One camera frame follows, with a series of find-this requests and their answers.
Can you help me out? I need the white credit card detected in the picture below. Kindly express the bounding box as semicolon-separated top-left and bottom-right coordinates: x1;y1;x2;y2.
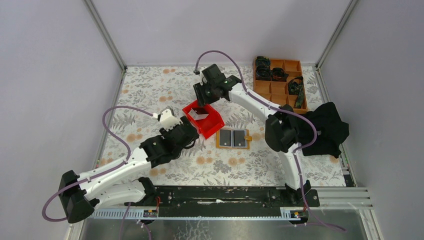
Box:
218;129;232;148

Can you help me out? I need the yellow leather card holder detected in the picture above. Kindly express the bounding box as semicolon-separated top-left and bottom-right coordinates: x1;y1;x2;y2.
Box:
215;129;252;150

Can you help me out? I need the dark brown credit card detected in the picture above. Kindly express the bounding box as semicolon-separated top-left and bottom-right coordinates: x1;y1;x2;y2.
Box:
233;130;247;148

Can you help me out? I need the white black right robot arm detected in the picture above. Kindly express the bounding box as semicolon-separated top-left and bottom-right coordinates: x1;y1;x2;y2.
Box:
193;64;307;206

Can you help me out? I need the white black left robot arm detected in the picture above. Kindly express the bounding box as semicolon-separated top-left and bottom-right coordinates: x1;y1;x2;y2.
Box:
58;116;199;224

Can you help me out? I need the stack of white cards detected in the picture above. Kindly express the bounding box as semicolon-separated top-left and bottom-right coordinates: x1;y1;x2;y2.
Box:
189;107;209;121

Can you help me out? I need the red plastic bin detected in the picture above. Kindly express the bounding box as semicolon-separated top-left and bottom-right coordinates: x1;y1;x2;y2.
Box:
182;100;225;139

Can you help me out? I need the rolled dark belt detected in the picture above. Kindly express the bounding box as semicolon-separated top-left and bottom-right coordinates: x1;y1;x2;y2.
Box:
255;66;272;81
254;56;271;68
271;67;289;82

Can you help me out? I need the brown compartment organizer tray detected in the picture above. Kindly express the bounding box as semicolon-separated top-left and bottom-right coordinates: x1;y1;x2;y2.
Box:
253;58;308;114

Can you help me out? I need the floral table mat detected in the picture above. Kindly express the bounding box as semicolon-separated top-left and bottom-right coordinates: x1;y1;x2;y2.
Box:
94;65;347;187

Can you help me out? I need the black cloth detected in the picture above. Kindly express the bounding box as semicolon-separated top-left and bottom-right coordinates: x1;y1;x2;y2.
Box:
302;102;350;158

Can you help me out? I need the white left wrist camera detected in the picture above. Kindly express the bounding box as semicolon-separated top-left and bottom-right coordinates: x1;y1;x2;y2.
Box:
158;108;179;131

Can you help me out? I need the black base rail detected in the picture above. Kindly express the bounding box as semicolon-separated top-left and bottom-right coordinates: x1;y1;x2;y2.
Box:
132;186;320;218

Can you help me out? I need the loose dark strap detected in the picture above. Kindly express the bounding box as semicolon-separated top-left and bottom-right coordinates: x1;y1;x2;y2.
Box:
286;76;306;110

